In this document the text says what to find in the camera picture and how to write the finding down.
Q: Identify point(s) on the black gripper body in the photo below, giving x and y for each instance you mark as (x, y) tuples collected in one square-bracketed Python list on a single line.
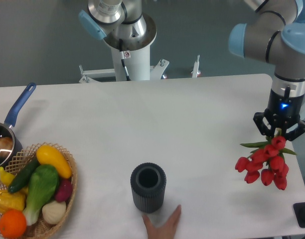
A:
[(282, 110)]

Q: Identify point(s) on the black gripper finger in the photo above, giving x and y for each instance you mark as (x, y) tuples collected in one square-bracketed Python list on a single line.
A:
[(265, 123), (295, 131)]

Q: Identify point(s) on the red tulip bouquet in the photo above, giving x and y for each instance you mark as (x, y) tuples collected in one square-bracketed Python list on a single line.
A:
[(266, 161)]

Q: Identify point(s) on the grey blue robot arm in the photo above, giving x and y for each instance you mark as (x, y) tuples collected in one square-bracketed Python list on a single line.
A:
[(278, 39)]

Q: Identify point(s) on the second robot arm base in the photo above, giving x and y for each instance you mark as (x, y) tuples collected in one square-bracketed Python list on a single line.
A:
[(122, 24)]

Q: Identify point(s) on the bare human hand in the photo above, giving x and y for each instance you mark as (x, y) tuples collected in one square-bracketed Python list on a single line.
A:
[(167, 230)]

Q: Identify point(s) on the black device at edge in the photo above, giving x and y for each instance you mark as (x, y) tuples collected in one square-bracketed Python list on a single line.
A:
[(299, 209)]

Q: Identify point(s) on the dark grey ribbed vase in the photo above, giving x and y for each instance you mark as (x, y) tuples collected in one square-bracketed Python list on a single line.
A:
[(148, 183)]

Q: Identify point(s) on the dark red radish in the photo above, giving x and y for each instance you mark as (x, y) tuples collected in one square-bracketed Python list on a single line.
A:
[(64, 191)]

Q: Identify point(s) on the yellow squash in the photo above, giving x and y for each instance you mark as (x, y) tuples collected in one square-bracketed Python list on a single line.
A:
[(47, 154)]

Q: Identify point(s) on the green leafy cabbage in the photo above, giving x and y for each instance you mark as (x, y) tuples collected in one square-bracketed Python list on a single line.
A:
[(42, 186)]

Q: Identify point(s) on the white garlic bulb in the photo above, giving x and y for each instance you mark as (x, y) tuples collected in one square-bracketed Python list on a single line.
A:
[(53, 212)]

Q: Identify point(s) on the dark green cucumber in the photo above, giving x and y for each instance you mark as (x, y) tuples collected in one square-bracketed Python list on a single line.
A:
[(23, 176)]

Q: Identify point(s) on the brown bread roll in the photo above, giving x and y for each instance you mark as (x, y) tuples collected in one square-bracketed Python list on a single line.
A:
[(6, 146)]

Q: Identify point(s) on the small yellow banana pepper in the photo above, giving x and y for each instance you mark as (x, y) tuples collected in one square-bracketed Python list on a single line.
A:
[(6, 178)]

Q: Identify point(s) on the orange fruit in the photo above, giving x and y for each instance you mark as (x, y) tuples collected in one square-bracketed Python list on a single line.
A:
[(12, 224)]

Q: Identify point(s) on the yellow bell pepper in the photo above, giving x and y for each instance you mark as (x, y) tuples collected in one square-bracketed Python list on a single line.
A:
[(9, 201)]

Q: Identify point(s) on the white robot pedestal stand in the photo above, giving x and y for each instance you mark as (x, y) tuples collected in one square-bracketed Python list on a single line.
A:
[(128, 66)]

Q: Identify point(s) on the blue handled saucepan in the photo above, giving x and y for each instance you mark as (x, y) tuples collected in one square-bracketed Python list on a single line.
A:
[(10, 121)]

